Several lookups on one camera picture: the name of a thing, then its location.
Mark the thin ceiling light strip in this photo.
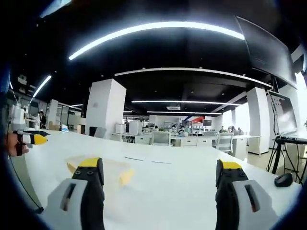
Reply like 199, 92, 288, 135
131, 100, 241, 106
146, 110, 223, 115

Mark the clear lid with yellow clips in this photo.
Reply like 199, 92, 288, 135
68, 165, 135, 191

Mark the long curved ceiling light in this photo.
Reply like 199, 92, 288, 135
68, 21, 246, 61

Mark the narrow white pillar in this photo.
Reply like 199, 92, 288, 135
246, 86, 271, 154

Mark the tilted display screen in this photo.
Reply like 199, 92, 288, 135
268, 90, 300, 135

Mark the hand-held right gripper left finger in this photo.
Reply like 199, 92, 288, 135
40, 157, 106, 230

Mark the wide white pillar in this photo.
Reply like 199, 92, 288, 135
85, 79, 127, 139

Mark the black computer mouse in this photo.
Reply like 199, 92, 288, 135
274, 172, 294, 187

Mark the black tripod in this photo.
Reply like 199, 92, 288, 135
266, 136, 307, 183

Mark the person's left hand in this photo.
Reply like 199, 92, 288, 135
4, 132, 29, 157

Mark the large dark hanging screen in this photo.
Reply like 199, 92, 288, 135
235, 14, 298, 90

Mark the short ceiling light strip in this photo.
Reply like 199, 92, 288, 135
32, 75, 52, 98

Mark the grey mesh office chair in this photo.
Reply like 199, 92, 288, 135
151, 131, 171, 147

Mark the black cable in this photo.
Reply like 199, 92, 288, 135
6, 155, 45, 214

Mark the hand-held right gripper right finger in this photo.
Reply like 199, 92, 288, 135
215, 159, 280, 230

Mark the white office chair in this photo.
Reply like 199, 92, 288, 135
215, 132, 235, 154

